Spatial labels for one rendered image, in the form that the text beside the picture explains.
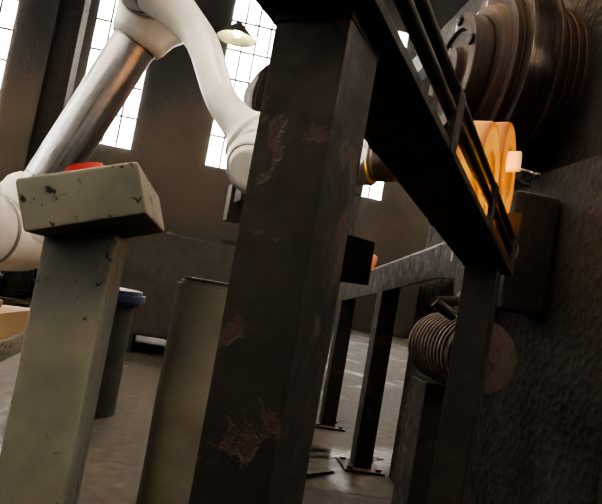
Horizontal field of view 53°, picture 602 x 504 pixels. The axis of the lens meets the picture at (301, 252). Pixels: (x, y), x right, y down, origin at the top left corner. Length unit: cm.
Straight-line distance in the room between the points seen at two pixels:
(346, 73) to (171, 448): 48
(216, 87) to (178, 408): 55
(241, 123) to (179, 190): 1054
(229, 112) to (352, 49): 64
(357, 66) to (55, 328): 42
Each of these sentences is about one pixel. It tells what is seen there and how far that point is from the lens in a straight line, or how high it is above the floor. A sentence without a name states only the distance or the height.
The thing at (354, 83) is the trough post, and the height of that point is 65.
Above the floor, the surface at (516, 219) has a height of 71.
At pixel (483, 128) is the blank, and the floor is 77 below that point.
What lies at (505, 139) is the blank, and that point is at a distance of 95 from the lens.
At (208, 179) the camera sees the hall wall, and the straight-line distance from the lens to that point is 1151.
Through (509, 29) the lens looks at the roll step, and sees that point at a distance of 147.
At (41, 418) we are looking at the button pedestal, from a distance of 67.
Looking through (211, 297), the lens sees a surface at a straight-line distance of 67.
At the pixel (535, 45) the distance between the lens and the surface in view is 140.
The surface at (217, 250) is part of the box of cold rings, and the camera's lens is 372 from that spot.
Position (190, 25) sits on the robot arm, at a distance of 121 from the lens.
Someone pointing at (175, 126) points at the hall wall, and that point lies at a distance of 1173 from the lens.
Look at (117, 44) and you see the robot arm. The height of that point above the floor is 99.
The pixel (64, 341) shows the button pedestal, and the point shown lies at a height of 43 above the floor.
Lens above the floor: 52
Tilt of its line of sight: 4 degrees up
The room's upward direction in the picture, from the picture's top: 10 degrees clockwise
